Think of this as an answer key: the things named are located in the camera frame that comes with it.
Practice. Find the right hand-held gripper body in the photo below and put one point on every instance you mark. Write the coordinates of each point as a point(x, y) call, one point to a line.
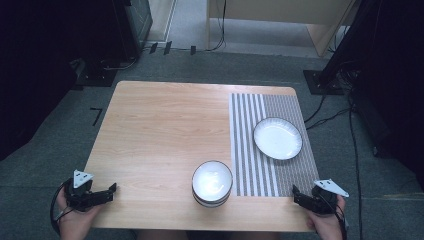
point(325, 196)

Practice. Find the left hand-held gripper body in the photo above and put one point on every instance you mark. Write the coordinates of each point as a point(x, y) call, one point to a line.
point(80, 193)

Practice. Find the white plate with dark rim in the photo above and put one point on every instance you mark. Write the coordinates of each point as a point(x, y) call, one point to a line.
point(277, 138)

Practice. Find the person's right hand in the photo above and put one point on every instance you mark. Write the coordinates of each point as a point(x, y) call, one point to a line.
point(328, 225)

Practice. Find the person's left hand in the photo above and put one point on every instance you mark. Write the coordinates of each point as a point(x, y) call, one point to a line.
point(75, 221)

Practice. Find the grey striped placemat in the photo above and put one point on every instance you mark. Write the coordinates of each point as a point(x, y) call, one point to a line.
point(246, 150)

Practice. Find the black tape corner mark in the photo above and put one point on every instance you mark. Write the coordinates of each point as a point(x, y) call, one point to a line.
point(98, 115)

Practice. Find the dark cabinet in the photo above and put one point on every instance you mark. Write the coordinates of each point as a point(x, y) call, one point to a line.
point(133, 23)

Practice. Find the light wooden furniture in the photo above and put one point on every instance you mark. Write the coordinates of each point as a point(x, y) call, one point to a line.
point(283, 13)

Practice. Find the black stand base plate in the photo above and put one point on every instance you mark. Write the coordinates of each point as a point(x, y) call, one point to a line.
point(322, 83)
point(96, 77)

